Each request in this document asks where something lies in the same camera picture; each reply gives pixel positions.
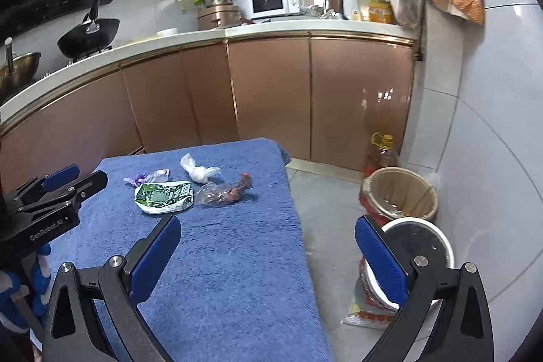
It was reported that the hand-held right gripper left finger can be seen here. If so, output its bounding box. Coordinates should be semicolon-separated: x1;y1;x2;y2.
42;214;182;362

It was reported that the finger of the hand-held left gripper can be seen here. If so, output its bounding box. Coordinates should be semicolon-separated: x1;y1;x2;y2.
17;171;109;214
6;165;80;197

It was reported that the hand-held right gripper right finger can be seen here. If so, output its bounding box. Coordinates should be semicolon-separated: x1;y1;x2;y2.
354;214;495;362

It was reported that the white trash can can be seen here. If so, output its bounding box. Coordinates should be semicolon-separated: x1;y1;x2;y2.
356;216;455;309

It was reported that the purple candy wrapper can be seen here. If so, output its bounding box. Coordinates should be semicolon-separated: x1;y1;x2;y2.
123;169;171;188

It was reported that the green white milk carton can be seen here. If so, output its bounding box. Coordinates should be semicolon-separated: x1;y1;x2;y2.
134;180;193;215

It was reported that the clear plastic wrapper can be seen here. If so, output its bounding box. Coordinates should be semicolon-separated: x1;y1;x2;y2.
194;172;253;208

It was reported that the person's left hand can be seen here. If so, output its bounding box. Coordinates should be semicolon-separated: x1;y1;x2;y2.
0;243;54;331

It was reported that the printed plastic packet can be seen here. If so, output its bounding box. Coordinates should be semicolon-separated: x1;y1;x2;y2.
343;298;401;329

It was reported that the beige bucket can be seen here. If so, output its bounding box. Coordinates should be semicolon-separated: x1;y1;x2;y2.
360;167;438;227

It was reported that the large cooking oil bottle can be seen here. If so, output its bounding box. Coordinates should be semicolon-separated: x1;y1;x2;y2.
362;132;400;180

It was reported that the brass cooking pot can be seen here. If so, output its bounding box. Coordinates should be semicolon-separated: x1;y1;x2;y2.
0;37;42;100

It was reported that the black gas stove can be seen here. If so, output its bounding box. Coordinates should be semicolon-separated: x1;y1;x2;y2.
30;46;114;80

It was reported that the black wok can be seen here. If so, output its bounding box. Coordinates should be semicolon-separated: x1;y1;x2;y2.
57;0;120;59

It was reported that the brown base cabinet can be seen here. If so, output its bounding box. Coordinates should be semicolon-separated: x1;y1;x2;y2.
0;32;415;193

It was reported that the brown electric cooker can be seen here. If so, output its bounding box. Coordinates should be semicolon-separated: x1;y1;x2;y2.
197;3;243;30

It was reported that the yellow detergent bottle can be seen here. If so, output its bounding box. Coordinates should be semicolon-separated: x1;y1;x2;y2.
368;0;394;24

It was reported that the white microwave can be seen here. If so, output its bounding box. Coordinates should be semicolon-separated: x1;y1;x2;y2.
249;0;302;20

